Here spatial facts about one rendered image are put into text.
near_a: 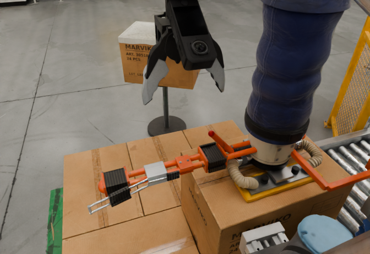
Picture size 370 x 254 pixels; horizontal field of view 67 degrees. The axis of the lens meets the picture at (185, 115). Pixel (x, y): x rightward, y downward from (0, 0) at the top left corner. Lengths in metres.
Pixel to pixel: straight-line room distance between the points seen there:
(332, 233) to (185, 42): 0.50
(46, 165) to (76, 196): 1.12
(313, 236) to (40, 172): 2.37
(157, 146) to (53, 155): 1.25
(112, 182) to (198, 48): 0.66
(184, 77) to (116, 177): 1.44
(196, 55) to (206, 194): 0.78
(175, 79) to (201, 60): 1.91
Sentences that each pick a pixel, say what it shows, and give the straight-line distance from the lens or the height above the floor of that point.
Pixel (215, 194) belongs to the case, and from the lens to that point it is 1.09.
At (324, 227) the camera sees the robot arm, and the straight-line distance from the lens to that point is 0.70.
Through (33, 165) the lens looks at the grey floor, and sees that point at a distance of 2.82.
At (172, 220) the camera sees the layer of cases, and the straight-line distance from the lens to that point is 1.50.
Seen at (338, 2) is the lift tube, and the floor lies 1.62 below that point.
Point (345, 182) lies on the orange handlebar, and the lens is 1.07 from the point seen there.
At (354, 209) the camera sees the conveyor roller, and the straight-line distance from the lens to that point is 1.79.
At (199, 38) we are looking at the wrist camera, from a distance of 0.39.
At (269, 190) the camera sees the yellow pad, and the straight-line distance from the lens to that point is 1.11.
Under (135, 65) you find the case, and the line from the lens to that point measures 2.34.
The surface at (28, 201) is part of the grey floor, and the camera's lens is 2.55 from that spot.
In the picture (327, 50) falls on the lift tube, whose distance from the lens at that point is 0.90.
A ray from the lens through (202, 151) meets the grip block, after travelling 1.03.
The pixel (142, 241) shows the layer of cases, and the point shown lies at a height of 0.54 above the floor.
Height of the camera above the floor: 1.80
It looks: 36 degrees down
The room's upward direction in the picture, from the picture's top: straight up
